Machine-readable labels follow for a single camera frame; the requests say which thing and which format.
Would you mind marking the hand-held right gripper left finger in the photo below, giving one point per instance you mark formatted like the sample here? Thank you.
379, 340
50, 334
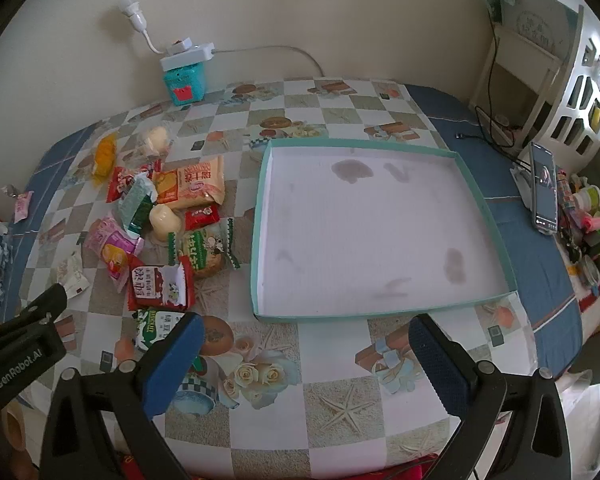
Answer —
175, 365

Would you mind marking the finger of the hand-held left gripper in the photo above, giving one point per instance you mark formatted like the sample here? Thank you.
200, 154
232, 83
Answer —
42, 305

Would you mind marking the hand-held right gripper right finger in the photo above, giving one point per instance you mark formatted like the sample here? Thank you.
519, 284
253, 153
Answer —
437, 365

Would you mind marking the green white snack packet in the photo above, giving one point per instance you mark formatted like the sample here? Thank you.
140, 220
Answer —
152, 327
136, 207

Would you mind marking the red brown biscuit packet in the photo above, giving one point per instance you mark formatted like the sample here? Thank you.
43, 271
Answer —
155, 290

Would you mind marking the pink cake packet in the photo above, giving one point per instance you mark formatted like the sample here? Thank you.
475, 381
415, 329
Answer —
111, 245

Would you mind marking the green round cookie packet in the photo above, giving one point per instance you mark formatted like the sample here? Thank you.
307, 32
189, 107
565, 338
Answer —
207, 252

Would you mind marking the round cream bun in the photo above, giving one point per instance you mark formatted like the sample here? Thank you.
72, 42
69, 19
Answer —
162, 221

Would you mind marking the large red snack packet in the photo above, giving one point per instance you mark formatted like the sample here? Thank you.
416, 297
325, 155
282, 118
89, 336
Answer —
120, 182

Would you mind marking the teal shallow cardboard box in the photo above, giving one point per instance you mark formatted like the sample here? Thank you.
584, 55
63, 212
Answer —
370, 230

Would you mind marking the small red candy packet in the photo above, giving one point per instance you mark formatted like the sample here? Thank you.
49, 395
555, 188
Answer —
202, 216

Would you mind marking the yellow cake packet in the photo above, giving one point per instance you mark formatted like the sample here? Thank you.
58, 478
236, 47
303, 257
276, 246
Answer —
105, 156

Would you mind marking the orange cracker packet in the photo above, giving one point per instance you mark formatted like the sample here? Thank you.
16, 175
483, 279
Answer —
195, 182

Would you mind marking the clear packet with cream bun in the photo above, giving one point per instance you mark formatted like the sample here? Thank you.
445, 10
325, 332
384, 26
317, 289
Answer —
156, 140

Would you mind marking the small white wrapper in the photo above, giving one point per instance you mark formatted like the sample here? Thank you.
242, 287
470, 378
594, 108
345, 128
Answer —
74, 277

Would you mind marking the small pink candy wrapper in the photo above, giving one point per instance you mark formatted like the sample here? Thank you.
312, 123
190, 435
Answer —
22, 206

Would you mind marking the checkered printed tablecloth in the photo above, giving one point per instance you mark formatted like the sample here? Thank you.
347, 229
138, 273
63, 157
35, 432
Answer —
330, 360

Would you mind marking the blue cloth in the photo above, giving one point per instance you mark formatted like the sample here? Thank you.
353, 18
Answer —
525, 260

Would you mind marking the white plastic bag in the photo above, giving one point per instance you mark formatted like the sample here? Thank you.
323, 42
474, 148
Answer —
585, 410

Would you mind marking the white phone stand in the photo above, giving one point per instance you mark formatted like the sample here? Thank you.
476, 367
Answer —
522, 182

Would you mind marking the black smartphone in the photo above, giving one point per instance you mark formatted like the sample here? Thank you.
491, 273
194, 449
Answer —
544, 190

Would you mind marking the pile of colourful stationery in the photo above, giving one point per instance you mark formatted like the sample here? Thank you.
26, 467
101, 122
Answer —
587, 220

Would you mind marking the teal toy box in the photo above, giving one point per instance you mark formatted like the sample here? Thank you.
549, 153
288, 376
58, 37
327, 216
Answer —
182, 82

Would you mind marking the white flexible plug adapter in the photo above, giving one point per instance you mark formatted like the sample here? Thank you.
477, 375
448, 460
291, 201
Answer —
135, 15

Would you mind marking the white lattice chair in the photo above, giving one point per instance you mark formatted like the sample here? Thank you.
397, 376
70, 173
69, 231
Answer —
570, 90

